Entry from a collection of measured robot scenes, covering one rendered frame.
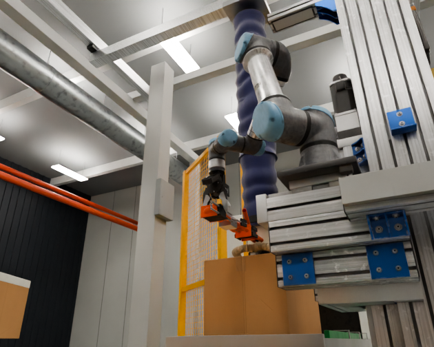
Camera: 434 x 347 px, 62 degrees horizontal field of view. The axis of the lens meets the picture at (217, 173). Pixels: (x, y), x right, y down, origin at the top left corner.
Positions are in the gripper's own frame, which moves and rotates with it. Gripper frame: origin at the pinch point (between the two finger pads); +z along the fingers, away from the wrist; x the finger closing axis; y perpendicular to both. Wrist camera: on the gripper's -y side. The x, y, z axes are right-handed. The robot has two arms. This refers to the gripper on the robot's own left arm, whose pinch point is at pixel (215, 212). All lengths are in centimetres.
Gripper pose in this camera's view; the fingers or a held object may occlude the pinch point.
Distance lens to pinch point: 153.1
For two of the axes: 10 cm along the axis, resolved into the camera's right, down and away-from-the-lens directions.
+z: 0.1, 9.1, -4.2
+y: 4.5, 3.7, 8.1
